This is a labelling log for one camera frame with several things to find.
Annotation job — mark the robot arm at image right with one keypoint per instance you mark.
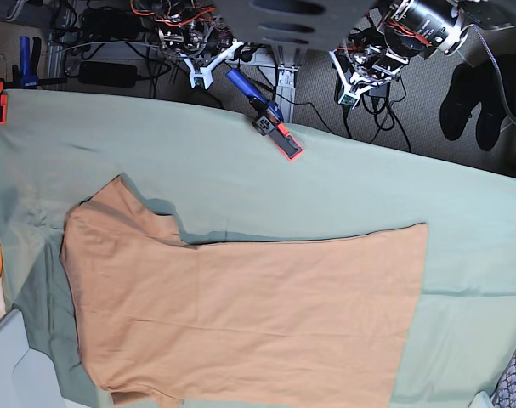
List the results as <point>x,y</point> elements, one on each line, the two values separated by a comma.
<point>373,57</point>

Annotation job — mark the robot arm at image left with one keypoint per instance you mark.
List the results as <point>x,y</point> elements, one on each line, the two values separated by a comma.
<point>192,32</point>

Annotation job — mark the white plastic bin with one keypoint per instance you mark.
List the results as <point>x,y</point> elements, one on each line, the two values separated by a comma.
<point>27,376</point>

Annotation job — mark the black power adapter left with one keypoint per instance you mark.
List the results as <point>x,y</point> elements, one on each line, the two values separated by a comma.
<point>108,74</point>

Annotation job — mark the green table cloth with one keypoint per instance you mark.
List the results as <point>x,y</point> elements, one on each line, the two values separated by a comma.
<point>225,182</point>

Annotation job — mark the black shoes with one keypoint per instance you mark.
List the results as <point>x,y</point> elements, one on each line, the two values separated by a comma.
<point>477,86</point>

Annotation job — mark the tan T-shirt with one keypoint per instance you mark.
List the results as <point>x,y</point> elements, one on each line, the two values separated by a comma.
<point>297,323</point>

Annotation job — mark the blue orange bar clamp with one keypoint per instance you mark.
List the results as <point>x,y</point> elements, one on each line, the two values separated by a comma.
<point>269,120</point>

